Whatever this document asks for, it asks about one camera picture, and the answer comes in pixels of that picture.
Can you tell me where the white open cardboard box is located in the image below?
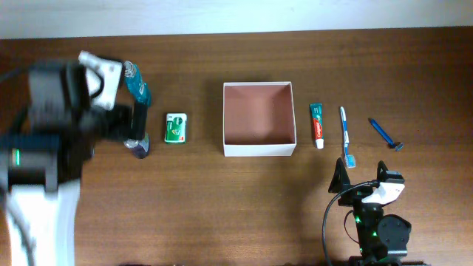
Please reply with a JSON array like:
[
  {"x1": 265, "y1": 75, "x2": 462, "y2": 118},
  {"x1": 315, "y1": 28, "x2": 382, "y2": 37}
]
[{"x1": 222, "y1": 81, "x2": 297, "y2": 157}]

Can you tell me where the green red toothpaste tube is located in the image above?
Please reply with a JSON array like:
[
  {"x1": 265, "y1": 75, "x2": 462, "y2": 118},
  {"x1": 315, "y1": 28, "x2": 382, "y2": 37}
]
[{"x1": 310, "y1": 103, "x2": 324, "y2": 149}]

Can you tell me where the teal mouthwash bottle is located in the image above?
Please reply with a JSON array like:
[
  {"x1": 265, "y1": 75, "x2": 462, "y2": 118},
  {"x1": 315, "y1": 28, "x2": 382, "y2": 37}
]
[{"x1": 124, "y1": 61, "x2": 152, "y2": 107}]

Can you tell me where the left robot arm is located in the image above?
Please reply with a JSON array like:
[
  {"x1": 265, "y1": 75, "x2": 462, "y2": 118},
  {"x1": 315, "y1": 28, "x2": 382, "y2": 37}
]
[{"x1": 1, "y1": 51, "x2": 152, "y2": 265}]

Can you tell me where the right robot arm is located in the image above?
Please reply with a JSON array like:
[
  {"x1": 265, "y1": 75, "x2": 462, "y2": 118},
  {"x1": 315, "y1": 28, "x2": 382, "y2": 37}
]
[{"x1": 321, "y1": 158, "x2": 412, "y2": 265}]

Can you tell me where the blue disposable razor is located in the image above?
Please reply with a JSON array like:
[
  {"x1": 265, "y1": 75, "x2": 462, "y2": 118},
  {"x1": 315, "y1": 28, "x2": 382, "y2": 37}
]
[{"x1": 369, "y1": 118, "x2": 404, "y2": 151}]

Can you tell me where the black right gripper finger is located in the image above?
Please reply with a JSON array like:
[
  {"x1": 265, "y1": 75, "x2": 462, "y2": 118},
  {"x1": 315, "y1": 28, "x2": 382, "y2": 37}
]
[
  {"x1": 377, "y1": 160, "x2": 388, "y2": 181},
  {"x1": 328, "y1": 158, "x2": 350, "y2": 194}
]

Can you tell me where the blue white toothbrush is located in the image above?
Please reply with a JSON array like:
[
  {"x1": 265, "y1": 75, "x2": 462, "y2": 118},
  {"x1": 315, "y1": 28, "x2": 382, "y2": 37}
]
[{"x1": 339, "y1": 106, "x2": 356, "y2": 168}]

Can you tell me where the purple hand sanitizer bottle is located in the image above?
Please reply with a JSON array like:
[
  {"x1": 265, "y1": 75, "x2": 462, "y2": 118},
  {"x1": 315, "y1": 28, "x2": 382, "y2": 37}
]
[{"x1": 123, "y1": 133, "x2": 150, "y2": 159}]

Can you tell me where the green soap box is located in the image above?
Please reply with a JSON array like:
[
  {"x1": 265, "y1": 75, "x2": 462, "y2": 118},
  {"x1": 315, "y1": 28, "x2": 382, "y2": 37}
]
[{"x1": 164, "y1": 113, "x2": 187, "y2": 144}]

